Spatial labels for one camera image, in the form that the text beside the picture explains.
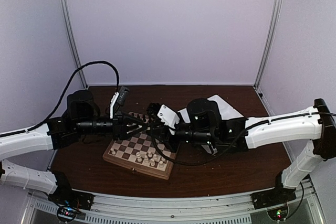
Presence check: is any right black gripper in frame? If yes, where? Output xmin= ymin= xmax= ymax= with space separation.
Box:
xmin=146 ymin=112 xmax=216 ymax=153

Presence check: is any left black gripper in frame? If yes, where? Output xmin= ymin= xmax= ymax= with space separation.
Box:
xmin=75 ymin=111 xmax=148 ymax=141

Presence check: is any white tall piece carried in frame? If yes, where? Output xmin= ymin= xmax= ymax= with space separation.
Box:
xmin=136 ymin=152 xmax=142 ymax=163

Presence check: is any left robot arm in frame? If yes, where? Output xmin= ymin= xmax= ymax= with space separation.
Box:
xmin=1 ymin=87 xmax=147 ymax=205

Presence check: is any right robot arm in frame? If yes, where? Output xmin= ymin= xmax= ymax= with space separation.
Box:
xmin=149 ymin=95 xmax=335 ymax=204

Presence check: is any wooden chess board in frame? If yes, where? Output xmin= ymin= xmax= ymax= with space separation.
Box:
xmin=102 ymin=112 xmax=179 ymax=180

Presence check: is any white plastic tray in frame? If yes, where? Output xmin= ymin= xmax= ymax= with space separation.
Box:
xmin=179 ymin=94 xmax=243 ymax=123

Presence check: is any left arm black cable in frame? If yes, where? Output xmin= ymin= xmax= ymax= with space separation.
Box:
xmin=0 ymin=60 xmax=120 ymax=138

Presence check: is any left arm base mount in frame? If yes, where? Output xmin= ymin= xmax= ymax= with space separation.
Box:
xmin=48 ymin=172 xmax=94 ymax=210

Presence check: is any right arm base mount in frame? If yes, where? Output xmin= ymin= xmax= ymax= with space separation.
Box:
xmin=251 ymin=183 xmax=296 ymax=209

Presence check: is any front aluminium rail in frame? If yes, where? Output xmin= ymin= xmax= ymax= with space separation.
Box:
xmin=23 ymin=179 xmax=321 ymax=224

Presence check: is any right aluminium frame post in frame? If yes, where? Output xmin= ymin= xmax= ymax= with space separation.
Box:
xmin=254 ymin=0 xmax=283 ymax=90

